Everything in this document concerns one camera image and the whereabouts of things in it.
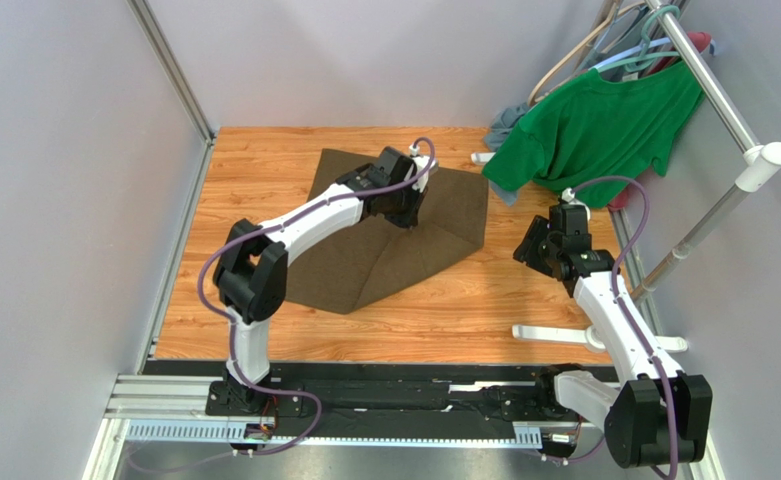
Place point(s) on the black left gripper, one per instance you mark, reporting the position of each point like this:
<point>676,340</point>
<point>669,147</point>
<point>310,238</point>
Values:
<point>410,219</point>

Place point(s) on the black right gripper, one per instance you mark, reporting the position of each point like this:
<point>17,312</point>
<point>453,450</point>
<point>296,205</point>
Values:
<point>528,247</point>

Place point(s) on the brown cloth napkin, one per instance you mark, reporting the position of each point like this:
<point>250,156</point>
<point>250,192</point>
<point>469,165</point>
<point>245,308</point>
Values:
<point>368,262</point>

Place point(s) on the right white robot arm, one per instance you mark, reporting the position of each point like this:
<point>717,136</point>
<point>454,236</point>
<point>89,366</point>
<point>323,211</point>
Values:
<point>658,414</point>

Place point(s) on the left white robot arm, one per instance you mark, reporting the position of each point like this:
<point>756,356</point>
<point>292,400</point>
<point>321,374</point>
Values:
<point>250,271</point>

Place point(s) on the green t-shirt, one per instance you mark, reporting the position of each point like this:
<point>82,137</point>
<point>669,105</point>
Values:
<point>595,134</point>

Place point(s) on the grey blue cloth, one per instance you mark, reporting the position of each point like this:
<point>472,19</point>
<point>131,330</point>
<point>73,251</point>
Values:
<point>499,130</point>

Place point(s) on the teal clothes hanger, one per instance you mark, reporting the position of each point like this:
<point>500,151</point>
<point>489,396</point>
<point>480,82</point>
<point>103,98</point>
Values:
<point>640,57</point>

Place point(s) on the light blue clothes hanger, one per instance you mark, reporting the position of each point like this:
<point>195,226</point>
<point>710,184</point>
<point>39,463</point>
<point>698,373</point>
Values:
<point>631,54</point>

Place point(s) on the beige clothes hanger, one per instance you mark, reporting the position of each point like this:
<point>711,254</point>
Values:
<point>609,12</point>

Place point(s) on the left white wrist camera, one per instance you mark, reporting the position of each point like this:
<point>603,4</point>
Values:
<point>424,165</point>

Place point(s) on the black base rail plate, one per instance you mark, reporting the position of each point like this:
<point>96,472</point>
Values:
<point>440,402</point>

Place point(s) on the aluminium frame post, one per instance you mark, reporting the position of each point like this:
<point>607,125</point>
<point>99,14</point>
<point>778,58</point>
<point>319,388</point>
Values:
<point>157,39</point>

